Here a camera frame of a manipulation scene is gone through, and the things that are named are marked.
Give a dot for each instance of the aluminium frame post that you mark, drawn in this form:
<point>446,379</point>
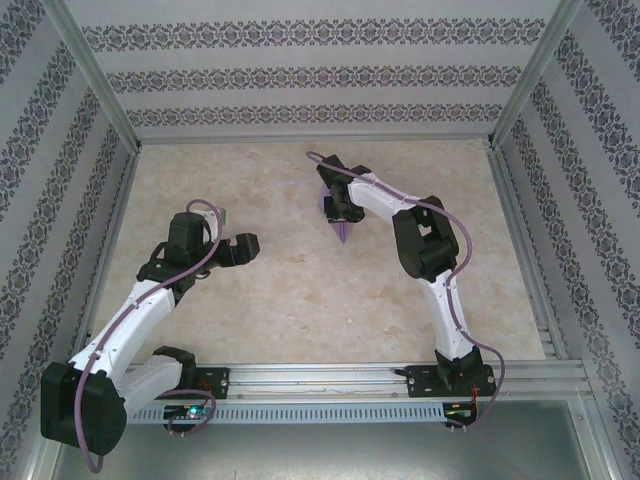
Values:
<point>532,75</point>
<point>92,75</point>

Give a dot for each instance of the aluminium rear rail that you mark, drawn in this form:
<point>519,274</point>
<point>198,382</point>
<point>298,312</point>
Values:
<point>315,138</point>

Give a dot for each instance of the purple paper sheet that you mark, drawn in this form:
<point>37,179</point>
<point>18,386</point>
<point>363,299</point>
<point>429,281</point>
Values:
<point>344,232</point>

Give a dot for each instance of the grey metal sheet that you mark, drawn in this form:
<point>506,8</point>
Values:
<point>320,455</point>

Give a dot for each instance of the aluminium frame bar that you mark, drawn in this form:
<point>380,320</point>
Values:
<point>602,440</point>
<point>37,465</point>

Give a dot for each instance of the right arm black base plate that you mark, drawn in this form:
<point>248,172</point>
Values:
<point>420,382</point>

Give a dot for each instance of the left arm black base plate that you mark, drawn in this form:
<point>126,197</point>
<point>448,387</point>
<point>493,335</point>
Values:
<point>220,382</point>

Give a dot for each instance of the aluminium mounting rail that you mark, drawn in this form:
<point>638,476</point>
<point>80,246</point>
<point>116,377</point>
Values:
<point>310,377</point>

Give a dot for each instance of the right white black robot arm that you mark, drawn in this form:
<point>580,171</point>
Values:
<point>375,197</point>

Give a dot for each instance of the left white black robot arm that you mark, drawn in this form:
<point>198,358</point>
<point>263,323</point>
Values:
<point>125,320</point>

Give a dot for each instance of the aluminium side rail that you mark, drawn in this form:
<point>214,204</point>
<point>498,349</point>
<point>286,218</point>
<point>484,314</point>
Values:
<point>107,245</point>
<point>526,250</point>

